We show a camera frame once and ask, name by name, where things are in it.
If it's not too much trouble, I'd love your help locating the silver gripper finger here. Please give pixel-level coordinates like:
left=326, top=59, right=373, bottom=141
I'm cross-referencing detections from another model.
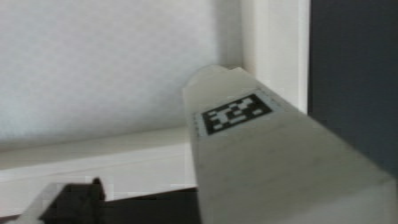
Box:
left=10, top=177, right=110, bottom=224

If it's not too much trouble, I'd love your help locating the white desk leg with tags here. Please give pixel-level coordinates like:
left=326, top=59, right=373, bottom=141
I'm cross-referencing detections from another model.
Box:
left=182, top=66, right=398, bottom=224

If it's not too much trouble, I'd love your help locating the white desk top tray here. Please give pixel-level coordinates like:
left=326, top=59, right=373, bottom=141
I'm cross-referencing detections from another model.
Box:
left=0, top=0, right=310, bottom=217

